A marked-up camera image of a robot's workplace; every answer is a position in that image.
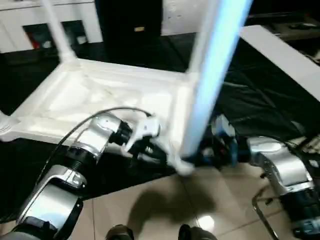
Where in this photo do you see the white plastic table leg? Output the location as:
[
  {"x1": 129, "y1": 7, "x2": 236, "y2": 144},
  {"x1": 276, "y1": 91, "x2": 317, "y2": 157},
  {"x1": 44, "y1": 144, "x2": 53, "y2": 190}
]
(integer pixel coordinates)
[
  {"x1": 186, "y1": 0, "x2": 216, "y2": 81},
  {"x1": 41, "y1": 0, "x2": 78, "y2": 65},
  {"x1": 182, "y1": 0, "x2": 254, "y2": 164},
  {"x1": 0, "y1": 109, "x2": 19, "y2": 138}
]

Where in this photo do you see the white plastic table top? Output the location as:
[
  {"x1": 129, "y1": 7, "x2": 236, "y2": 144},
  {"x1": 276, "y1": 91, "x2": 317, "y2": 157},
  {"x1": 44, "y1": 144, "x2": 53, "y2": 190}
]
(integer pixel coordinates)
[{"x1": 0, "y1": 56, "x2": 196, "y2": 178}]

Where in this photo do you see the dark robot right foot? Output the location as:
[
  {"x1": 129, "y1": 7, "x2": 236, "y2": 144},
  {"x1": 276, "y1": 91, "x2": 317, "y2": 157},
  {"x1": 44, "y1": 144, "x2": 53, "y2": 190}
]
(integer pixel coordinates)
[{"x1": 178, "y1": 223, "x2": 214, "y2": 240}]

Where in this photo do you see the dark robot foot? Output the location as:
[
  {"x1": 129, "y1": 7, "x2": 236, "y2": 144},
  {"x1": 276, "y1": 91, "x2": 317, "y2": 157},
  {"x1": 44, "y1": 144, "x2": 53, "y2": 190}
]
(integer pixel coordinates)
[
  {"x1": 106, "y1": 224, "x2": 135, "y2": 240},
  {"x1": 178, "y1": 223, "x2": 214, "y2": 240}
]

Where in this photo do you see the chrome bent tube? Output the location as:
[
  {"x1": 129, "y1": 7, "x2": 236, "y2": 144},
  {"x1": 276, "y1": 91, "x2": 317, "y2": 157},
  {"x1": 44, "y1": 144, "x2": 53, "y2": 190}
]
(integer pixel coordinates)
[{"x1": 251, "y1": 189, "x2": 279, "y2": 239}]

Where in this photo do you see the dark robot left foot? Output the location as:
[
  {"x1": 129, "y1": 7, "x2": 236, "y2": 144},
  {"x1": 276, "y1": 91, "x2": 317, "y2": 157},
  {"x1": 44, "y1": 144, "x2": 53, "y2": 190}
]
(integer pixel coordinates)
[{"x1": 106, "y1": 224, "x2": 135, "y2": 240}]

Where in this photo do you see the white flat board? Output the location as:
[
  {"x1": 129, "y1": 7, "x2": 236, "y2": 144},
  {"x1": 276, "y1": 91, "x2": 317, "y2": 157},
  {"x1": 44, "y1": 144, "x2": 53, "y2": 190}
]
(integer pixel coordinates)
[{"x1": 239, "y1": 24, "x2": 320, "y2": 100}]

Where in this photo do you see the black box with gold label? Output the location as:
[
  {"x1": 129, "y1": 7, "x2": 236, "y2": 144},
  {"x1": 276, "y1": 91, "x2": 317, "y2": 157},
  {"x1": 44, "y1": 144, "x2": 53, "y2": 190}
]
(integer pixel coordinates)
[{"x1": 95, "y1": 0, "x2": 164, "y2": 61}]

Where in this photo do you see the dark low table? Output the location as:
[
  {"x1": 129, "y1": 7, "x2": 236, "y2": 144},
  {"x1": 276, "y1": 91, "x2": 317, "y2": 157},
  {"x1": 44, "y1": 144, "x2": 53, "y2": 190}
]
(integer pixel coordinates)
[{"x1": 249, "y1": 13, "x2": 320, "y2": 61}]

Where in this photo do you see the red bottle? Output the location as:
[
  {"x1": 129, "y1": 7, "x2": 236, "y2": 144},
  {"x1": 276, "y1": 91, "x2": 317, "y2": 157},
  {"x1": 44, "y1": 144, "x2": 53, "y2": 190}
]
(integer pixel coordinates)
[{"x1": 28, "y1": 33, "x2": 39, "y2": 49}]

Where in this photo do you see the white glass-door cabinet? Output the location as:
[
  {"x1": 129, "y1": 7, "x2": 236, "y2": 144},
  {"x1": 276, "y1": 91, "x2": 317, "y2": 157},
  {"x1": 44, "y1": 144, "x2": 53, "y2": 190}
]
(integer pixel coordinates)
[{"x1": 0, "y1": 0, "x2": 104, "y2": 54}]

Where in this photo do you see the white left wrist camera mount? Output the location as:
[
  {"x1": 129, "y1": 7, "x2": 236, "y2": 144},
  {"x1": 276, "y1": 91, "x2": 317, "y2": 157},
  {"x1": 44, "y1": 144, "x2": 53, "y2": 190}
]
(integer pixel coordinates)
[{"x1": 121, "y1": 117, "x2": 161, "y2": 156}]

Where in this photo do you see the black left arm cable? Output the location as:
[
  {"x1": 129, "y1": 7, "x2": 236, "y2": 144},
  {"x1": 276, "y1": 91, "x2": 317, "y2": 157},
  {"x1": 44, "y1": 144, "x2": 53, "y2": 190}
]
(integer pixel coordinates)
[{"x1": 37, "y1": 106, "x2": 154, "y2": 186}]

